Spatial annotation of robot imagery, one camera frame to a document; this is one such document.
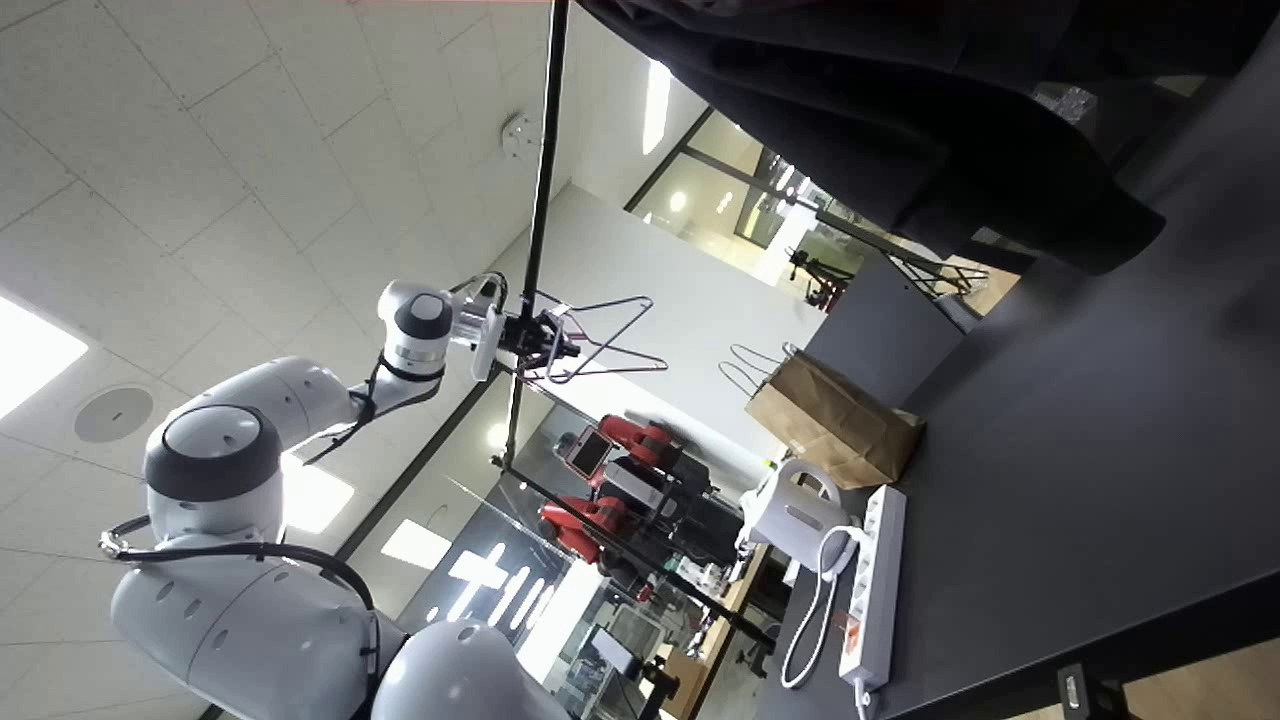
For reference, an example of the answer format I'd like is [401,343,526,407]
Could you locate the white power strip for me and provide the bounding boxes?
[840,488,908,687]

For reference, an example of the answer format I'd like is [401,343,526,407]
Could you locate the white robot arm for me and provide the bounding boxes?
[99,277,572,720]

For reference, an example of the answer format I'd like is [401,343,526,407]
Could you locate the brown paper bag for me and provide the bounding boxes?
[748,352,923,488]

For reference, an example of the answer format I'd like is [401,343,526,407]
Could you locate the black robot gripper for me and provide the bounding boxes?
[495,312,575,375]

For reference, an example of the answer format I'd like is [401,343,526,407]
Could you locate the black hanging cloth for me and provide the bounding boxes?
[578,0,1276,271]

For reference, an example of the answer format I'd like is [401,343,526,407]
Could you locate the red office chair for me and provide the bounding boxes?
[537,411,683,564]

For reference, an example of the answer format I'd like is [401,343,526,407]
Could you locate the grey box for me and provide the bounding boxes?
[808,256,964,404]

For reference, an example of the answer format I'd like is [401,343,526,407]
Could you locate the white kettle power cable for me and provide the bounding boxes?
[776,526,868,698]

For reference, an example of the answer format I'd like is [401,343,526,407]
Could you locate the black clothes rack pole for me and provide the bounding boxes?
[495,0,572,472]

